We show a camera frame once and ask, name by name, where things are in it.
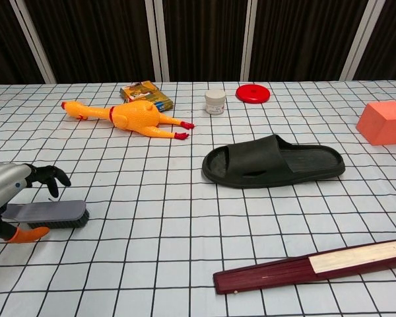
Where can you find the orange snack packet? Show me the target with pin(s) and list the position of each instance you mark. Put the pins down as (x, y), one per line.
(142, 92)

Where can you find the folded dark red fan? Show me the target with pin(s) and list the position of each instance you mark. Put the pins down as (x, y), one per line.
(270, 274)

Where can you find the white checked tablecloth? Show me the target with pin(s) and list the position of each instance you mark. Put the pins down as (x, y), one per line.
(118, 264)

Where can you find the grey scrubbing brush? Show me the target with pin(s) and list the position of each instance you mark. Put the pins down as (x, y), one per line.
(52, 209)

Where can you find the small white jar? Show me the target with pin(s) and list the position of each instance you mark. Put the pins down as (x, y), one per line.
(215, 102)

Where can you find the black rubber slipper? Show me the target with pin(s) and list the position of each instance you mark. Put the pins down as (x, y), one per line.
(260, 148)

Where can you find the orange foam cube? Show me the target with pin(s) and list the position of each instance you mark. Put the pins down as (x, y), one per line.
(382, 125)

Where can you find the yellow rubber chicken toy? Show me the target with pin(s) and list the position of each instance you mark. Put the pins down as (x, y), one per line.
(135, 114)

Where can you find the white partition frame post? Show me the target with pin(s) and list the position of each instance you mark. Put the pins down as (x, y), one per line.
(33, 39)
(250, 39)
(158, 39)
(361, 39)

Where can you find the red round disc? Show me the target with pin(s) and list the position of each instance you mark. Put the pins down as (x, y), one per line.
(253, 94)

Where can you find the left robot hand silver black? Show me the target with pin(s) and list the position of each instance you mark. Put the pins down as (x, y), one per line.
(6, 180)

